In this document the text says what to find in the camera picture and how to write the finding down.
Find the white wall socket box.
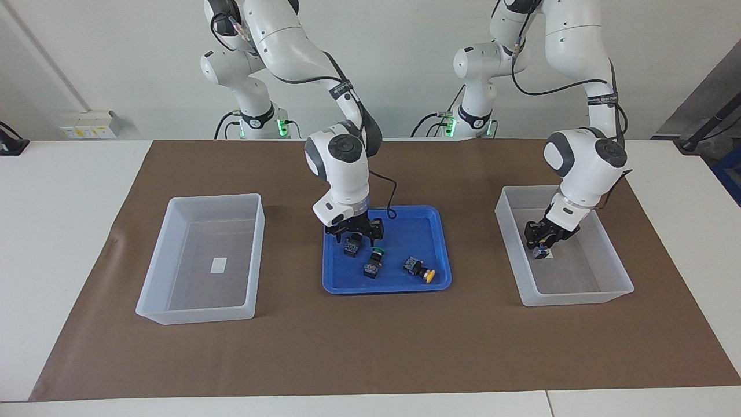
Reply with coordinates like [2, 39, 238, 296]
[60, 110, 122, 140]

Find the black stand pole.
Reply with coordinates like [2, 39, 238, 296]
[680, 96, 741, 152]

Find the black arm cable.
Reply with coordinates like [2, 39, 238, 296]
[509, 23, 633, 210]
[210, 12, 399, 221]

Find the translucent white plastic box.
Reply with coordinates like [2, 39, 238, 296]
[494, 185, 634, 307]
[135, 193, 266, 325]

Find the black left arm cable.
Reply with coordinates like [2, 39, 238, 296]
[509, 23, 633, 210]

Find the blue plastic tray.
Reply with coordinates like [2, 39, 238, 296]
[322, 205, 452, 295]

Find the blue crate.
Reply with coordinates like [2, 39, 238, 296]
[711, 159, 741, 206]

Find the brown paper table mat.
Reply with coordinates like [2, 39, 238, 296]
[29, 139, 741, 402]

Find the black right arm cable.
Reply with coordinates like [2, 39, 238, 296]
[210, 12, 399, 221]

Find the white wall cable conduit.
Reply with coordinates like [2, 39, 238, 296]
[0, 0, 93, 114]

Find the black desk device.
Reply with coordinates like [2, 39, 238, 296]
[0, 122, 30, 156]

